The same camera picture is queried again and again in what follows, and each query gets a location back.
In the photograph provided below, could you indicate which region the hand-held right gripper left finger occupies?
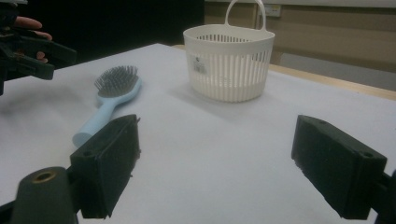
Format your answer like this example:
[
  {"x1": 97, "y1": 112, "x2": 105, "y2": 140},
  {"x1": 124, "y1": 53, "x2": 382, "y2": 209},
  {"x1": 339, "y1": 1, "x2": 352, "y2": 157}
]
[{"x1": 69, "y1": 114, "x2": 141, "y2": 219}]

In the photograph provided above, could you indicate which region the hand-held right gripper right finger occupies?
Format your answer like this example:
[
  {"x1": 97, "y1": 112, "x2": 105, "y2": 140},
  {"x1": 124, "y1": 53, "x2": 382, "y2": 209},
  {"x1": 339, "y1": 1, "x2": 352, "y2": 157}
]
[{"x1": 290, "y1": 115, "x2": 389, "y2": 220}]

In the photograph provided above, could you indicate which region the light blue hairbrush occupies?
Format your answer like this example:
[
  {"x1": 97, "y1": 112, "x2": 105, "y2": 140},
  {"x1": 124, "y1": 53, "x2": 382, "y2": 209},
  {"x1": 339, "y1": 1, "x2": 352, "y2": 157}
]
[{"x1": 72, "y1": 64, "x2": 143, "y2": 148}]

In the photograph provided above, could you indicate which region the white slotted plastic basket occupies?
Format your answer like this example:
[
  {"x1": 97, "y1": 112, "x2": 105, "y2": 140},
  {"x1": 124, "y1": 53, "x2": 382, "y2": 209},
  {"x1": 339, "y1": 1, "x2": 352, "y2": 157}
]
[{"x1": 182, "y1": 0, "x2": 276, "y2": 104}]

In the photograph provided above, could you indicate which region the white sticker label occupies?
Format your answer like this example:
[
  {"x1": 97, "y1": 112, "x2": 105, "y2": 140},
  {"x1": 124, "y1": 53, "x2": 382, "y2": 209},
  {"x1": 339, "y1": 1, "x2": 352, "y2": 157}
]
[{"x1": 190, "y1": 55, "x2": 208, "y2": 75}]

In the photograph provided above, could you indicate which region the white wall socket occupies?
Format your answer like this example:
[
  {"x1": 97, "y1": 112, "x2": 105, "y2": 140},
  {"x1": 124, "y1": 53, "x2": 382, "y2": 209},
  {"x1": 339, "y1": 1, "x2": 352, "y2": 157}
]
[{"x1": 266, "y1": 4, "x2": 282, "y2": 18}]

